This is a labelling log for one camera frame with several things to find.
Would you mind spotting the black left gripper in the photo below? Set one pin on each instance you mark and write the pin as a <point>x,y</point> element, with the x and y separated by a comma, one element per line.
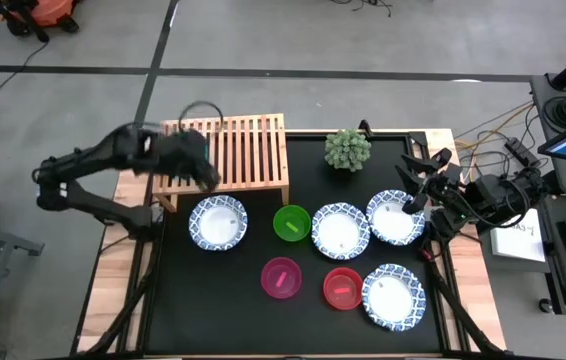
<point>178,152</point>

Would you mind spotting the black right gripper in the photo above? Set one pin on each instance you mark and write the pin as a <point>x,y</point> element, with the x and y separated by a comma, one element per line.
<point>443,187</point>

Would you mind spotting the blue patterned paper plate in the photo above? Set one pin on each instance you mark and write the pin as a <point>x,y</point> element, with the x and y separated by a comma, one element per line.
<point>392,298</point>
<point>218,223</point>
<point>393,222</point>
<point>340,232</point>

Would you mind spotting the green plastic bowl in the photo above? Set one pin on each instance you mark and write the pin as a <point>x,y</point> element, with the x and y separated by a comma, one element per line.
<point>291,224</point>

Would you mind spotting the pink plastic bowl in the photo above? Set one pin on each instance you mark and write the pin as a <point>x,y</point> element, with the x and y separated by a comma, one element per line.
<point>281,278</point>

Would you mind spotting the orange-red plastic bowl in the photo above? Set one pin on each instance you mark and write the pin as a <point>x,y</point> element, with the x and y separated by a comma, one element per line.
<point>342,289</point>

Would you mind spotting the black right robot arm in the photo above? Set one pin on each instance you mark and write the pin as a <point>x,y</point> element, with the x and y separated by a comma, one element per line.
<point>498,197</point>

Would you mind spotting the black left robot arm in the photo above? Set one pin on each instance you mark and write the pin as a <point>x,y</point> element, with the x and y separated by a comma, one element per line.
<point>88,204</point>

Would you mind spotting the wooden slatted shelf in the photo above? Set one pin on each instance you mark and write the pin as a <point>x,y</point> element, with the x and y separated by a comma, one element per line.
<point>248,150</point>

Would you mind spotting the black table clamp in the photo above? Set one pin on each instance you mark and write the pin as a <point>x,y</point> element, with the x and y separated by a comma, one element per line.
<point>364,127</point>

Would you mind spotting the green potted succulent plant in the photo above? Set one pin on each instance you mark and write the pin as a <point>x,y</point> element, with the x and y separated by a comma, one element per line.
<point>347,150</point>

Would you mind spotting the black power strip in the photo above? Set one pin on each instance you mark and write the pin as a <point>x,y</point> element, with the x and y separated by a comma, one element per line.
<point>522,151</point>

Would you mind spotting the white paper sheet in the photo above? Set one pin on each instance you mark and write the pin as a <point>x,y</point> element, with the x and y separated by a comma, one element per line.
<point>518,240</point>

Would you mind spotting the black table mat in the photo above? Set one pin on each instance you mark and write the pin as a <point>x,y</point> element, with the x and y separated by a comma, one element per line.
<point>213,310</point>

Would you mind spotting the orange shop vacuum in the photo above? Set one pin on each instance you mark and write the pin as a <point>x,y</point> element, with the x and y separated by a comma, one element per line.
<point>48,12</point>

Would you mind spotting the black frame strut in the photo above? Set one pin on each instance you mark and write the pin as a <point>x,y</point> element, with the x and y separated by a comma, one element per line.
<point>455,305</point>
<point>125,305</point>

